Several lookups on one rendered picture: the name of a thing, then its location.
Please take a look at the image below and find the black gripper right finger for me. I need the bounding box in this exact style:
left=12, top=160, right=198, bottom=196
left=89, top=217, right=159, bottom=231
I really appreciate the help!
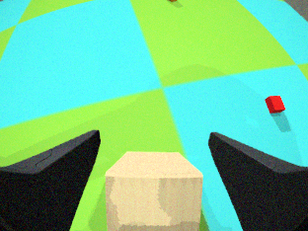
left=208, top=131, right=308, bottom=231

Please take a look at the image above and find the tan triangular block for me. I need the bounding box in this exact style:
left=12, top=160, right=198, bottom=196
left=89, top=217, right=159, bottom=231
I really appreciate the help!
left=106, top=151, right=204, bottom=231

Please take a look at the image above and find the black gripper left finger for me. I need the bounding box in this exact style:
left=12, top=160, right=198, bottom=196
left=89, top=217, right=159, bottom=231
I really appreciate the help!
left=0, top=128, right=100, bottom=231

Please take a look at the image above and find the small red block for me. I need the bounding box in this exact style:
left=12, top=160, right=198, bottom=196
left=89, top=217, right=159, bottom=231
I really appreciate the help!
left=266, top=96, right=285, bottom=113

